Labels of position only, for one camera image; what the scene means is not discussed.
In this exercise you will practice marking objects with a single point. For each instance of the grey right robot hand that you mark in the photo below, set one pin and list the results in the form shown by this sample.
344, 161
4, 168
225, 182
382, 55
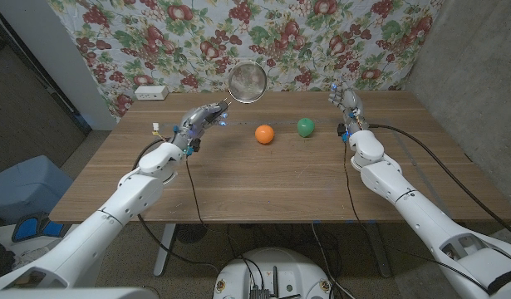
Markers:
350, 104

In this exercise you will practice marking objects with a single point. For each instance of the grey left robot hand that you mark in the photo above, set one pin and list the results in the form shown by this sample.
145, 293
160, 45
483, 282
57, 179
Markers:
197, 120

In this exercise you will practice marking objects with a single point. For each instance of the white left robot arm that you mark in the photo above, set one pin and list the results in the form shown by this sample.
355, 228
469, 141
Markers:
101, 224

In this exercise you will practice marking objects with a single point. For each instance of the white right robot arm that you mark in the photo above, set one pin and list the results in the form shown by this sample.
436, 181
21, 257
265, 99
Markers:
421, 216

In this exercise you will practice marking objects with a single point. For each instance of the green ball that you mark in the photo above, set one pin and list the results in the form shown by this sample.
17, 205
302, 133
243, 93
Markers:
306, 127

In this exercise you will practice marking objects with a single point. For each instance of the white power strip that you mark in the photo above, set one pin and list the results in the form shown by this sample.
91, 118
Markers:
151, 93

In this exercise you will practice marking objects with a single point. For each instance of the orange ball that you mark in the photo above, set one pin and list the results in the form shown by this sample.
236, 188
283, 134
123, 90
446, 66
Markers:
264, 134

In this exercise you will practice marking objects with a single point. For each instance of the fruit print backdrop cloth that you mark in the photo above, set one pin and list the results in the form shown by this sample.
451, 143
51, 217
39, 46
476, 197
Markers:
301, 33

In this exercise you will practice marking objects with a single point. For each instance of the black round fan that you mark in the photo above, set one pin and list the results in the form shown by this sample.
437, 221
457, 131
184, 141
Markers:
191, 233

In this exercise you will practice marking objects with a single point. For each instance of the white table leg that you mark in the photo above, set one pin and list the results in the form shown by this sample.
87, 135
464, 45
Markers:
164, 249

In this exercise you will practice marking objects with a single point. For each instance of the grey table leg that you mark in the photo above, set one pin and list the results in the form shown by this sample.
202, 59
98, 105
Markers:
379, 249

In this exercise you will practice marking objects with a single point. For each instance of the white robot torso base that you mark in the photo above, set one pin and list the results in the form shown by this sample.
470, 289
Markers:
271, 270

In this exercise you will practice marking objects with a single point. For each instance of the blue grey storage bin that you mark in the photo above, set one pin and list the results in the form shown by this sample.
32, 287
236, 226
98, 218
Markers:
26, 187

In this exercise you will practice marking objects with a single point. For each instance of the blue and black pad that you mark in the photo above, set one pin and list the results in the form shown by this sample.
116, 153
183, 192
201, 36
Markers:
28, 227

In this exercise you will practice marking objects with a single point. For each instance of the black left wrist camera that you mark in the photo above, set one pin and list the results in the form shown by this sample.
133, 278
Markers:
195, 145

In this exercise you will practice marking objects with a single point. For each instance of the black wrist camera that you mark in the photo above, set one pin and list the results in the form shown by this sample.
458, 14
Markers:
195, 145
341, 129

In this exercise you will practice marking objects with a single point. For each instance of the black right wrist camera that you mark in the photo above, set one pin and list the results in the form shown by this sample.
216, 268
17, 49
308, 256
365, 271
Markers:
341, 129

